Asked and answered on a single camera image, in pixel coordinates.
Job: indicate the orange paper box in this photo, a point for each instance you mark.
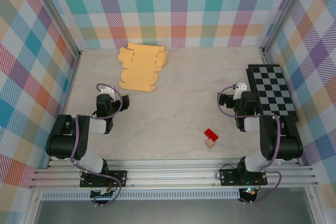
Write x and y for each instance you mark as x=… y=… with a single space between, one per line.
x=139 y=77

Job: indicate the red wooden block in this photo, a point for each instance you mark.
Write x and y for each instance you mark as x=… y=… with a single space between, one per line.
x=211 y=134

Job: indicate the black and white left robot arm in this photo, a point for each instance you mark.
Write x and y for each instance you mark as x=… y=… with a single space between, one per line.
x=65 y=142

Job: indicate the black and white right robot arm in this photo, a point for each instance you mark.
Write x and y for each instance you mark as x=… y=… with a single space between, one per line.
x=288 y=148

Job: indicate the black and grey checkerboard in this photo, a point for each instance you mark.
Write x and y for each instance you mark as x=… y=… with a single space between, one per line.
x=273 y=90

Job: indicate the beige wooden cube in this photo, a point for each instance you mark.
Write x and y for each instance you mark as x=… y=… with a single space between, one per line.
x=209 y=144

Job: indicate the circuit board with black connector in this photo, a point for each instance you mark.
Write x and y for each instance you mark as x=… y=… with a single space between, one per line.
x=103 y=193

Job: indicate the circuit board with lit LEDs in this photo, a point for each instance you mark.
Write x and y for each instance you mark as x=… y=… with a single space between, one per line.
x=250 y=192

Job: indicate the grey metal panel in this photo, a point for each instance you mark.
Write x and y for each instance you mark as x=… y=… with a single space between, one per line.
x=170 y=212

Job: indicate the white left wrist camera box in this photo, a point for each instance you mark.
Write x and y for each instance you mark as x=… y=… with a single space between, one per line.
x=108 y=89

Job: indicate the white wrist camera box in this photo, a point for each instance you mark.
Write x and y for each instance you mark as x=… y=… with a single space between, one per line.
x=108 y=89
x=241 y=87

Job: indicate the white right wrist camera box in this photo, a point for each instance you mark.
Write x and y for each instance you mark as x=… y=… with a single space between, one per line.
x=241 y=87

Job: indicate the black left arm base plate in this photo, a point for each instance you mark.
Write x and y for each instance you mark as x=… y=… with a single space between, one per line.
x=120 y=175

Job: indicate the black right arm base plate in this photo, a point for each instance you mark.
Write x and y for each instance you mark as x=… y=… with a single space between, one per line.
x=227 y=176

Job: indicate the aluminium rail frame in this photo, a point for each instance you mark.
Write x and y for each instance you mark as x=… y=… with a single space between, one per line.
x=170 y=174

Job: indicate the aluminium corner post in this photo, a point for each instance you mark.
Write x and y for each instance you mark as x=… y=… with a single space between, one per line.
x=285 y=11
x=54 y=11

